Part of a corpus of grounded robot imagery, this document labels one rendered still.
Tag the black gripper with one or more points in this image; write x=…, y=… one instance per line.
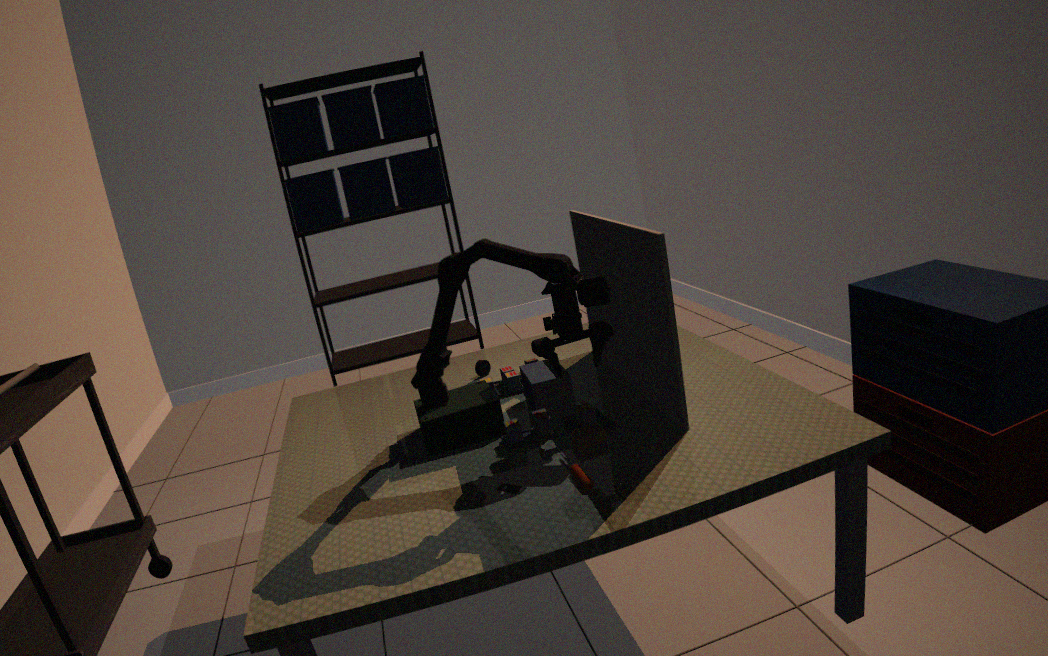
x=570, y=329

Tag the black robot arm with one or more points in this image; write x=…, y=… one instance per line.
x=553, y=267

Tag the red-handled screwdriver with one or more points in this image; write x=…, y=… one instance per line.
x=579, y=474

